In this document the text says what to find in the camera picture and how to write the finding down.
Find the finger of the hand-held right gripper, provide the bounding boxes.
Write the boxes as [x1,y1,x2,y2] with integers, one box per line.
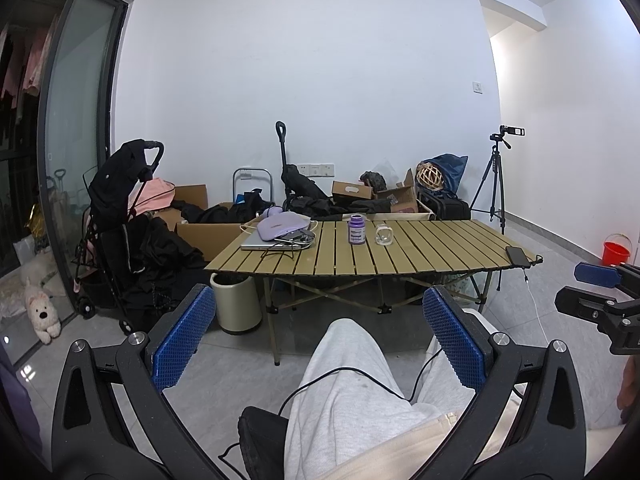
[573,262,640,286]
[554,285,621,320]

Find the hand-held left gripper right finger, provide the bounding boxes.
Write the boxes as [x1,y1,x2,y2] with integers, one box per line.
[415,285,587,480]

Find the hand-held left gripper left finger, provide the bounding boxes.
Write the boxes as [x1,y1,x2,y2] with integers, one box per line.
[50,284,226,480]

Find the person's right hand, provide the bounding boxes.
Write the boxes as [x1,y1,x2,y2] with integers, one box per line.
[616,359,639,425]

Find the red bucket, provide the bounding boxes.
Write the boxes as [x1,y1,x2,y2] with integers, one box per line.
[601,233,634,267]

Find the beige waste bin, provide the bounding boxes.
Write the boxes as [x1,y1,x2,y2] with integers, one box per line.
[209,272,263,335]

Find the pile of black clothes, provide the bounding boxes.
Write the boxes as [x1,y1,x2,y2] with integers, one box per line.
[124,214,213,312]

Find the slatted folding table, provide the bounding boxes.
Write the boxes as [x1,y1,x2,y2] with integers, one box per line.
[204,219,544,367]

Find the large cardboard box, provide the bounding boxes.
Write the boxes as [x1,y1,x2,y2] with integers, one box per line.
[174,219,252,262]

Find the silver laptop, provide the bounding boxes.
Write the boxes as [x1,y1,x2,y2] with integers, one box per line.
[240,229,317,252]

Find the person's grey sweatpants legs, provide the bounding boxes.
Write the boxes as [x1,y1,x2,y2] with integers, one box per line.
[283,310,501,480]

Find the black clothes in box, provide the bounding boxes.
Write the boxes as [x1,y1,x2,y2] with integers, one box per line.
[175,189,277,225]

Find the black suitcase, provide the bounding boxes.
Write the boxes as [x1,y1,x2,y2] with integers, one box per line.
[417,187,472,221]

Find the black tripod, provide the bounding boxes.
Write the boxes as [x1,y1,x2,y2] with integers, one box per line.
[468,144,507,235]

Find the plain cardboard box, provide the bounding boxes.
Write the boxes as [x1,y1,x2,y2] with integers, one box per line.
[172,184,209,211]

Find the pink cloth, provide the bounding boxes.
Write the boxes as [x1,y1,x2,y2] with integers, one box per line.
[127,178,176,214]

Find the white plush dog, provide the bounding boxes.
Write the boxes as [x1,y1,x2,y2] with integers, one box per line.
[24,277,62,345]

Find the purple bottle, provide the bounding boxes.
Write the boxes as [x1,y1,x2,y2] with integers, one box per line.
[348,213,367,246]

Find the lilac pouch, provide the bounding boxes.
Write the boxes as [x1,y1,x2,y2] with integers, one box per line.
[255,211,312,241]

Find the open printed cardboard box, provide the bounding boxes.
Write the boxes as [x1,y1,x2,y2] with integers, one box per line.
[375,169,419,214]

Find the black stroller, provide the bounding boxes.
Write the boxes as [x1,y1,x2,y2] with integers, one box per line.
[74,139,167,337]

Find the rattan ball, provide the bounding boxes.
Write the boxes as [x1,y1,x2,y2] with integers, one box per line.
[415,162,445,191]

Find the blue bag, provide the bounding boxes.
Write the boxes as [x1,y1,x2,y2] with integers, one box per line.
[424,153,469,197]

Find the dark furry item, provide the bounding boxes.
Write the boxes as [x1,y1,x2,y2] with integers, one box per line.
[359,170,389,192]

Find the cardboard box with white cutout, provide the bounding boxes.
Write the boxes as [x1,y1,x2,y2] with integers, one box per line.
[331,179,376,201]

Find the gold foil bag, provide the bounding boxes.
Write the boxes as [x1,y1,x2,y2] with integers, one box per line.
[24,204,52,252]

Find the glass sliding door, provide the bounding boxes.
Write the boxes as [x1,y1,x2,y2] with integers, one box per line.
[36,0,131,288]

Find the hanging clothes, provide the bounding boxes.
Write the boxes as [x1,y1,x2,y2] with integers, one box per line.
[0,12,62,111]

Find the white charging cable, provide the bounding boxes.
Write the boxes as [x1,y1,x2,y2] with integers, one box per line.
[522,261,552,347]

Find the black cable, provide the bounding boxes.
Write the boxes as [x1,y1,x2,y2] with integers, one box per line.
[219,346,442,467]

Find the black camcorder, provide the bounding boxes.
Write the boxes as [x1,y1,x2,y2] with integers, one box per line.
[489,124,526,149]

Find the white tube frame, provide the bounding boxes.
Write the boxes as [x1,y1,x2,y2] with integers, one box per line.
[232,167,274,207]

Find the black folded wagon with handle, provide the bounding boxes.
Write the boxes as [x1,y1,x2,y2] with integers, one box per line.
[274,120,347,221]

